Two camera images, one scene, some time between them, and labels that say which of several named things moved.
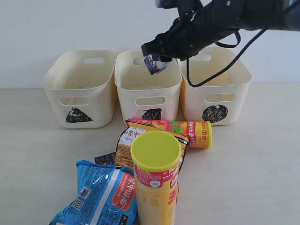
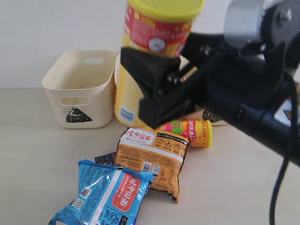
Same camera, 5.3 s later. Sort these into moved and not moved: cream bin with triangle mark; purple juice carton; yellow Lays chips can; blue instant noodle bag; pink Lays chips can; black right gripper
Moved: yellow Lays chips can; black right gripper
Not moved: cream bin with triangle mark; pink Lays chips can; purple juice carton; blue instant noodle bag
